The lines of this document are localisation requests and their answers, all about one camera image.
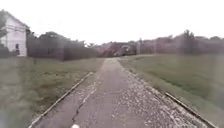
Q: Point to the grey asphalt path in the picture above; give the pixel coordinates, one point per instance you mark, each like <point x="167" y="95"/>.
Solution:
<point x="111" y="96"/>

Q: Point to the pale concrete kerb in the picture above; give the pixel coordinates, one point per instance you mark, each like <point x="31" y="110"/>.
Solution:
<point x="190" y="109"/>
<point x="60" y="100"/>

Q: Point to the row of dark trees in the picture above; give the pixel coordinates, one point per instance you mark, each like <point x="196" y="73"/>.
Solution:
<point x="56" y="46"/>

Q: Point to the white building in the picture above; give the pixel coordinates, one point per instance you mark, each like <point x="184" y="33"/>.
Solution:
<point x="13" y="36"/>

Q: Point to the robot's own part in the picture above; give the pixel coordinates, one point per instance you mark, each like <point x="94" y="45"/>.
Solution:
<point x="75" y="126"/>

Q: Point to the grass field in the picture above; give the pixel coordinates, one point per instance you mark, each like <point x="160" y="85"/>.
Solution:
<point x="180" y="71"/>
<point x="36" y="80"/>

